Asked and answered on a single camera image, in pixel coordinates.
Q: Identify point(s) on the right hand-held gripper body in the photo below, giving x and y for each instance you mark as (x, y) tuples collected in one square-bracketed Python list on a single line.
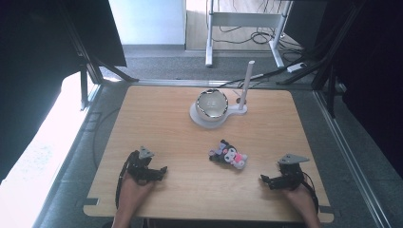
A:
[(291, 174)]

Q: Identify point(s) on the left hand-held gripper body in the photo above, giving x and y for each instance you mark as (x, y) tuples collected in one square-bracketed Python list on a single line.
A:
[(139, 166)]

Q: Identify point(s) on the person's right hand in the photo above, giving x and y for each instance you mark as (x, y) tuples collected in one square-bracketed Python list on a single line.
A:
[(299, 198)]

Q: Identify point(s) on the person's left hand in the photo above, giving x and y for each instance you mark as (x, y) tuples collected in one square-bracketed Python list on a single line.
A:
[(134, 193)]

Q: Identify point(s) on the black and pink plush toy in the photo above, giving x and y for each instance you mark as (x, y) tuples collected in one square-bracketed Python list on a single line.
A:
[(229, 155)]

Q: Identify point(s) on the shiny silver bowl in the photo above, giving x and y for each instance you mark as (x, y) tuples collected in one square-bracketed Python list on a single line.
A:
[(212, 106)]

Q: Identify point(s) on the white stand with pole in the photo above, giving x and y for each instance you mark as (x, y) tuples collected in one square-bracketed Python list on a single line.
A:
[(244, 91)]

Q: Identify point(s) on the white power adapter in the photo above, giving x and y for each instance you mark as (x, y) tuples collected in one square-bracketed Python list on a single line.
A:
[(296, 67)]

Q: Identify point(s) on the black metal stand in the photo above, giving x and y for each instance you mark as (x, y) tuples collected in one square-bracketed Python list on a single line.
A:
[(326, 63), (92, 60)]

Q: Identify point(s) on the white board panel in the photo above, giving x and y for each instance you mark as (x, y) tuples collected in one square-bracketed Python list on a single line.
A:
[(147, 20)]

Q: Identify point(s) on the white metal desk frame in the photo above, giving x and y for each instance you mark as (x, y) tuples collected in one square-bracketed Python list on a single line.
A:
[(242, 20)]

